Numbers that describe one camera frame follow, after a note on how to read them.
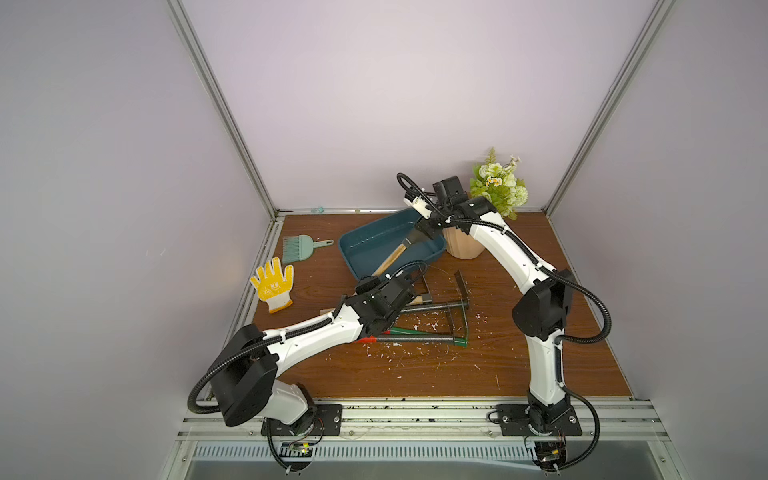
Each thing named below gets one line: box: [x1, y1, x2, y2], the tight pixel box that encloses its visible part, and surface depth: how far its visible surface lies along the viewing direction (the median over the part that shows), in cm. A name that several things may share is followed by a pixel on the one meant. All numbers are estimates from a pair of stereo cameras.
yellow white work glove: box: [250, 257, 294, 314], surface depth 102 cm
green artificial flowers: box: [469, 147, 529, 220], surface depth 89 cm
